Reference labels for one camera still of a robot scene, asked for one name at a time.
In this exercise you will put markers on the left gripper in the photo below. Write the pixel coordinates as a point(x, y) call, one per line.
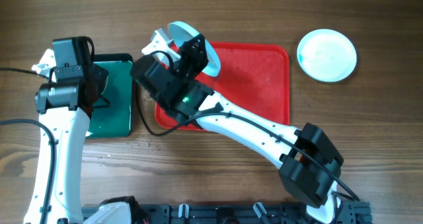
point(100, 73)

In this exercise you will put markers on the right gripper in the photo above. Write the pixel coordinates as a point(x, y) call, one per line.
point(194, 59)

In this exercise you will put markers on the light blue plate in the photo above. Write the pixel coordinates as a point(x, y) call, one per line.
point(182, 32)

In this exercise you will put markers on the white round plate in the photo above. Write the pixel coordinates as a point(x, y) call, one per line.
point(326, 55)

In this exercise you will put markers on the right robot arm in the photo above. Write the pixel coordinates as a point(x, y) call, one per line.
point(307, 161)

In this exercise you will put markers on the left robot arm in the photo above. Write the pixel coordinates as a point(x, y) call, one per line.
point(64, 104)

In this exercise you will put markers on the black tray with green water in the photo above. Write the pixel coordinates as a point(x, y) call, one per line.
point(113, 118)

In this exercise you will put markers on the red plastic tray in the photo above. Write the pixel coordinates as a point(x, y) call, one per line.
point(254, 77)

